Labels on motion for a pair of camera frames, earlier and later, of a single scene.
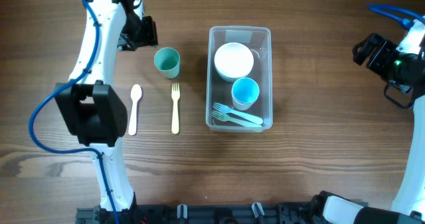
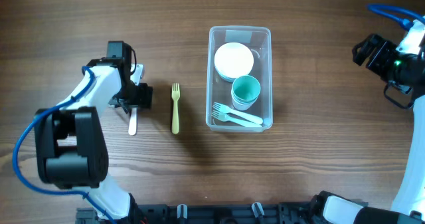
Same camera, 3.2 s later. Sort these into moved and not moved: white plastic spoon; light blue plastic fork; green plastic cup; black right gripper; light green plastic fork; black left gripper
Moved: green plastic cup; black left gripper
Not moved: light green plastic fork; black right gripper; light blue plastic fork; white plastic spoon
